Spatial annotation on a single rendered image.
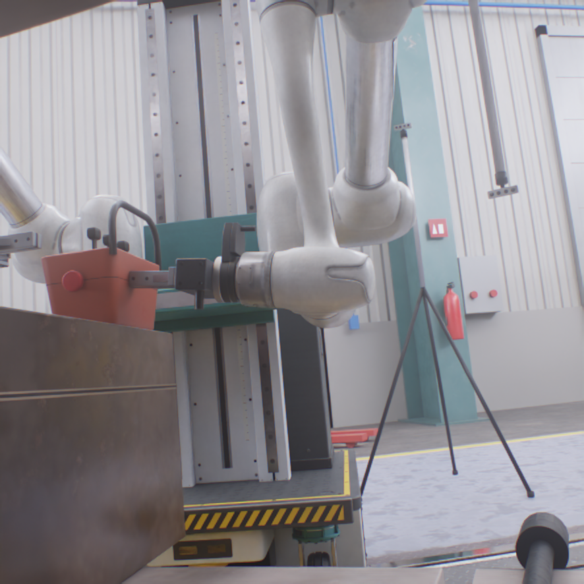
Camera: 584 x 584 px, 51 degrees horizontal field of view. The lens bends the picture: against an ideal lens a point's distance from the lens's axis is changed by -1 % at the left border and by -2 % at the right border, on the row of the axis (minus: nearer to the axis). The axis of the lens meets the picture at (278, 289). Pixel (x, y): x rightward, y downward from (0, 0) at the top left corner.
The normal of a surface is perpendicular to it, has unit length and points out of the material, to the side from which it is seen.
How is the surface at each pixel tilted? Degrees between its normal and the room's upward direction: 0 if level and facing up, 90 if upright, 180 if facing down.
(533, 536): 89
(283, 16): 97
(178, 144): 90
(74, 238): 88
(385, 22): 155
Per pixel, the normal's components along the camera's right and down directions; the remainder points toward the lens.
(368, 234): 0.04, 0.74
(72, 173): 0.15, -0.16
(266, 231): -0.67, -0.05
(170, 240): -0.11, -0.14
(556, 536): -0.43, -0.12
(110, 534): 0.97, -0.11
